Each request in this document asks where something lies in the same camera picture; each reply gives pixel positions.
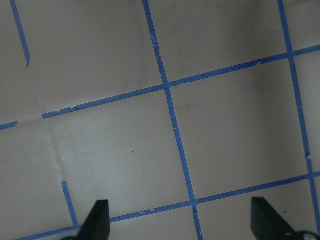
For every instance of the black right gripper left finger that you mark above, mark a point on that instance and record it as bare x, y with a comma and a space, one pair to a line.
97, 224

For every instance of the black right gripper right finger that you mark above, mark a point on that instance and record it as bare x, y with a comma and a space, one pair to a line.
267, 224

